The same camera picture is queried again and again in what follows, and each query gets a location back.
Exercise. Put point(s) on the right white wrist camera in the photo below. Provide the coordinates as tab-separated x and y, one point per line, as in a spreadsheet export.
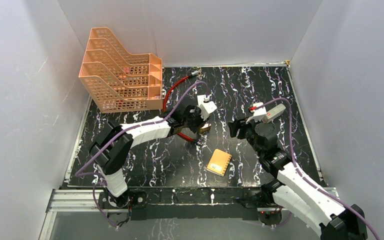
258	111

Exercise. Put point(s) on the red cable lock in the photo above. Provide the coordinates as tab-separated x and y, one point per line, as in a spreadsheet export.
166	98

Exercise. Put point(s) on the white green small box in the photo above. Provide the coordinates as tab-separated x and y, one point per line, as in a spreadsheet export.
201	99

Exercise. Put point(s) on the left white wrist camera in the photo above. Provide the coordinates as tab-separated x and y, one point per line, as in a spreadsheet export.
207	109

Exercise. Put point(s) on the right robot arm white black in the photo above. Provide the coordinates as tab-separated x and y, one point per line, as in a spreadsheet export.
293	189

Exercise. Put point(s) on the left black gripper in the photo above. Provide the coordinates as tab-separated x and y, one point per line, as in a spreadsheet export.
195	122

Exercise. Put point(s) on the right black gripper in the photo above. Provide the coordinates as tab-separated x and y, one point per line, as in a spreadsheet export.
239	124

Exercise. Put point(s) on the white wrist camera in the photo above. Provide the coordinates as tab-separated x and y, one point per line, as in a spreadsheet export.
258	111
207	109

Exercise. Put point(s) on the orange plastic file rack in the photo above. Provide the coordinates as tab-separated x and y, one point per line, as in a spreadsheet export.
117	80

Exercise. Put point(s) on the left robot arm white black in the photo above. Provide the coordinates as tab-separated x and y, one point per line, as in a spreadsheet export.
112	146

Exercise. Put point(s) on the orange spiral notebook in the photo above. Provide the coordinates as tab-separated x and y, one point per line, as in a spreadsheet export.
219	162

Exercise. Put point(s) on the brass padlock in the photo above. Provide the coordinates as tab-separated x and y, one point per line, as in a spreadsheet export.
205	128

